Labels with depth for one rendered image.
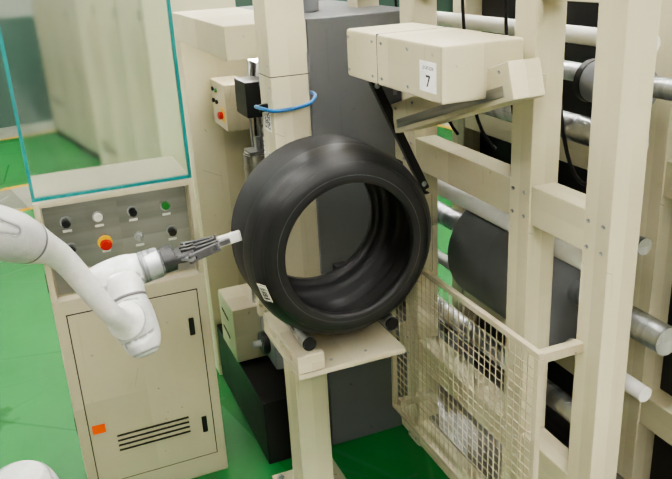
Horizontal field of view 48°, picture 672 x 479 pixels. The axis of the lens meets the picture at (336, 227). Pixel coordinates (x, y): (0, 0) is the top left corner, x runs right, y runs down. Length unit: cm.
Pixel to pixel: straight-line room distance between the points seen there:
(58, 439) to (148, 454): 67
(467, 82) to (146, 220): 136
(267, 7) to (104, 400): 159
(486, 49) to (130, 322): 116
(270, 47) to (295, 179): 49
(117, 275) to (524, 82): 118
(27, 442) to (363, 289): 189
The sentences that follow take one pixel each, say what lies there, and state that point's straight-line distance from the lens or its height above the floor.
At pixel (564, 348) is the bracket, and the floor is 98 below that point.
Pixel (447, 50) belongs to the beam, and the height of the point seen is 177.
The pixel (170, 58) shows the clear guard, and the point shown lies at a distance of 271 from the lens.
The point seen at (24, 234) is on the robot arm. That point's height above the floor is 151.
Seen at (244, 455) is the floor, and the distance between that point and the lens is 341.
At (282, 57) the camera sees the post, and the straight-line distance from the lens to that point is 243.
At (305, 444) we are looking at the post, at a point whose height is 27.
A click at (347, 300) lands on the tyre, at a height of 92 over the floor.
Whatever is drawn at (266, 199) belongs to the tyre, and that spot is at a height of 137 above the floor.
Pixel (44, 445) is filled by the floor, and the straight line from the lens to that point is 375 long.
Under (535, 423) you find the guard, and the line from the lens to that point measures 219.
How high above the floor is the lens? 203
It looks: 20 degrees down
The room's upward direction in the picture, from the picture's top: 3 degrees counter-clockwise
